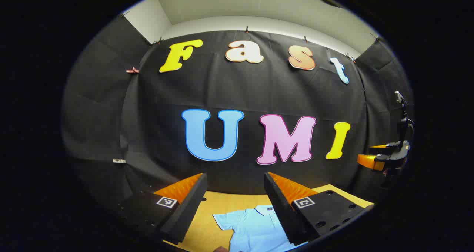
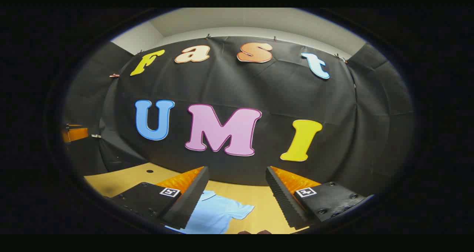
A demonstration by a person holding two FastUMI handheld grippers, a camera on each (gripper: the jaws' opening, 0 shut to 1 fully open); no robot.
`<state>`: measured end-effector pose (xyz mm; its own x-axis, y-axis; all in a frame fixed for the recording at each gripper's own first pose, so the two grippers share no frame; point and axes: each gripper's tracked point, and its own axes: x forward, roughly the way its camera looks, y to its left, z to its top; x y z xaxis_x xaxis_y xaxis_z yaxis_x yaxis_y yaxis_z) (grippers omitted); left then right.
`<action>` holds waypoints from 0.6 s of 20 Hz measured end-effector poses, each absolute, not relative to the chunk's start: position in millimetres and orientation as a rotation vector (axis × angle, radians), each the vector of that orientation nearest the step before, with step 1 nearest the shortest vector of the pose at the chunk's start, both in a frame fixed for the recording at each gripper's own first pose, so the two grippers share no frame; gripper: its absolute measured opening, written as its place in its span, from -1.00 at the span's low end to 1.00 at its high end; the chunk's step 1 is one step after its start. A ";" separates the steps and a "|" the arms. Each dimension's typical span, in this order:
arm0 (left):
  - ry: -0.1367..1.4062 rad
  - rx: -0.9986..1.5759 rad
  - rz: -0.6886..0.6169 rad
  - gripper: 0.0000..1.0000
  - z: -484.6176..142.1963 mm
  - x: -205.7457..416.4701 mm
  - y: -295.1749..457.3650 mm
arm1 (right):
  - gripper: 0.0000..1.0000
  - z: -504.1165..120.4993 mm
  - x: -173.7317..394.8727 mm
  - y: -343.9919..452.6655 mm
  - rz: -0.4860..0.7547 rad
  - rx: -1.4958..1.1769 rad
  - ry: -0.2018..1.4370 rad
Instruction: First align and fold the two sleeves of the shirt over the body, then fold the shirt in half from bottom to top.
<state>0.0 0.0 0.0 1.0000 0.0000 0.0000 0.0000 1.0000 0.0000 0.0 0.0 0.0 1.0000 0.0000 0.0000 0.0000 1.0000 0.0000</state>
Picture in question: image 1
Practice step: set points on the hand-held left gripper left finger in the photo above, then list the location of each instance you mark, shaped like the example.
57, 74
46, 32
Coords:
187, 211

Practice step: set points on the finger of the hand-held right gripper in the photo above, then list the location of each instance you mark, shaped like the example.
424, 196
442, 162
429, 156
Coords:
368, 162
379, 147

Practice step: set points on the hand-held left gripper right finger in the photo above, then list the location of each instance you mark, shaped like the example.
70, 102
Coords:
281, 211

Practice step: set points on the light blue polo T-shirt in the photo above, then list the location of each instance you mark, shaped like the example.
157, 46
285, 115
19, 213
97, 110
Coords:
251, 229

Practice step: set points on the white cloth clip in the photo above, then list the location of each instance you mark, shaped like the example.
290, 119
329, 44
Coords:
119, 161

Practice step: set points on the pink cloth clip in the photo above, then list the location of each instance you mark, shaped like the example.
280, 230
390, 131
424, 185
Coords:
132, 70

